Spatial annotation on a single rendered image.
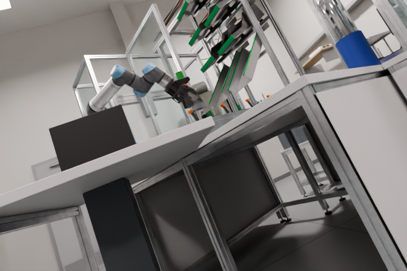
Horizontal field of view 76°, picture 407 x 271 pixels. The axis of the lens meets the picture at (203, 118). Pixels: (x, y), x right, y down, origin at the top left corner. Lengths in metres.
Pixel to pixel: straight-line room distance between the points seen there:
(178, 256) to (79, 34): 5.60
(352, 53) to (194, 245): 1.67
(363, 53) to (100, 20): 5.93
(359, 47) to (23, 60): 6.24
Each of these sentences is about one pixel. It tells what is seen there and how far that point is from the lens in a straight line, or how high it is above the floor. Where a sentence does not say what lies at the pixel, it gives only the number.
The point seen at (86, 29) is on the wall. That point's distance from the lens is 6.80.
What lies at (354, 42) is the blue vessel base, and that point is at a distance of 1.80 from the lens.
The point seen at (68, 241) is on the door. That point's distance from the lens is 5.71.
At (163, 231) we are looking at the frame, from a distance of 2.03.
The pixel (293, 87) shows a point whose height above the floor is 0.84.
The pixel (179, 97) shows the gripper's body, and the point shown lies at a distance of 1.44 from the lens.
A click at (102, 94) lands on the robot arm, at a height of 1.34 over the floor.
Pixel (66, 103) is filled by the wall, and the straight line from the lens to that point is 6.11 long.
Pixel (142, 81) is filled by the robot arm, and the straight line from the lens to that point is 1.45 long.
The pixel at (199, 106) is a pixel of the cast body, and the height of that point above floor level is 1.07.
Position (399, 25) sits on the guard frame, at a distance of 1.59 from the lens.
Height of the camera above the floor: 0.71
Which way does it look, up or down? 12 degrees up
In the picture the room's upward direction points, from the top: 23 degrees counter-clockwise
